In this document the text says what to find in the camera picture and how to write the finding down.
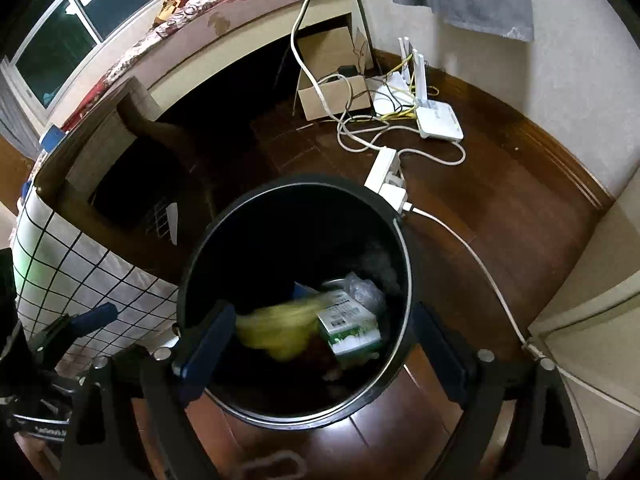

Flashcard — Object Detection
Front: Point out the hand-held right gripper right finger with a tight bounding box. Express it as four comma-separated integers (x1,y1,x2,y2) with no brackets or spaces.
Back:
410,301,591,480

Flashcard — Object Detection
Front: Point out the bed frame with mattress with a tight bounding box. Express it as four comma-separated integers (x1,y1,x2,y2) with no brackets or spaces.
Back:
45,0,373,131

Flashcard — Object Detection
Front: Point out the thin white charging cable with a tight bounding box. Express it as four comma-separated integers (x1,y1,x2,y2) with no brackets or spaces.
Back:
405,204,640,411

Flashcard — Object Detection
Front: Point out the white router with antennas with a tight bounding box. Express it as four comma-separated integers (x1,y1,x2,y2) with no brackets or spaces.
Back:
397,37,465,141

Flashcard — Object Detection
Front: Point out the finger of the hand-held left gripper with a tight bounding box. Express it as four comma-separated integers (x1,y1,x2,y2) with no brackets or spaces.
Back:
37,303,119,358

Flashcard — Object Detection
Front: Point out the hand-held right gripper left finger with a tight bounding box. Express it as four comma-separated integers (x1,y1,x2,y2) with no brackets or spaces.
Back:
60,301,237,480

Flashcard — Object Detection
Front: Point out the white power strip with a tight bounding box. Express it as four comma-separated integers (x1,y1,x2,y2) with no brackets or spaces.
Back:
364,146,402,192

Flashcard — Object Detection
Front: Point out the white modem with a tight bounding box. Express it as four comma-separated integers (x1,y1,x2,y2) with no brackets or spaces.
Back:
372,72,416,116

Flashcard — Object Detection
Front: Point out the white checked tablecloth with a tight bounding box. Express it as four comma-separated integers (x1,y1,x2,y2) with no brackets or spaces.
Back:
10,125,181,376

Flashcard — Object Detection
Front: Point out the thick white cable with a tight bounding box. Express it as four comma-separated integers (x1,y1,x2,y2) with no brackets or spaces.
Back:
290,0,466,166

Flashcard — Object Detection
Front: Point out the black round trash bin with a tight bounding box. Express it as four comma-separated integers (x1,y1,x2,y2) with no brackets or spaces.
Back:
176,174,417,430

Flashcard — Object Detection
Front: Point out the yellow plastic bag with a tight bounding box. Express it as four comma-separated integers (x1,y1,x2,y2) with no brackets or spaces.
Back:
235,295,326,361

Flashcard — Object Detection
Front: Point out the white cabinet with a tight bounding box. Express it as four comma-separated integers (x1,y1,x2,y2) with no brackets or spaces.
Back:
527,180,640,480

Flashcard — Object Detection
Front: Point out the clear plastic bag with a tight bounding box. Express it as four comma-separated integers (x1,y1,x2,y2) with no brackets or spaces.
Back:
345,250,401,316

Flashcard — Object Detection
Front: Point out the green white carton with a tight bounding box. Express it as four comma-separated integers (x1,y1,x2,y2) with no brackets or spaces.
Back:
316,290,383,368

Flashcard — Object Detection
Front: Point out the yellow network cable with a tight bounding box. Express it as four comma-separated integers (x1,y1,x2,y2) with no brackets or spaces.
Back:
380,55,441,121

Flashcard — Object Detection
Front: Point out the floral bedsheet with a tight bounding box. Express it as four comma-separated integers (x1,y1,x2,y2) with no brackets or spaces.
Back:
60,0,321,126

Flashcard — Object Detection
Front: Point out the cardboard box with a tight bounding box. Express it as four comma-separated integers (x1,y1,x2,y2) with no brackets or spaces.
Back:
292,25,373,122

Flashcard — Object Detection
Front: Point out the white charger plug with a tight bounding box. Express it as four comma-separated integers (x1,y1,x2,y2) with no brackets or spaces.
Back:
379,182,409,214

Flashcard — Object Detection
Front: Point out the large sliding window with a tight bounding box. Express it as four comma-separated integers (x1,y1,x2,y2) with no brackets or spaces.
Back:
10,0,173,111

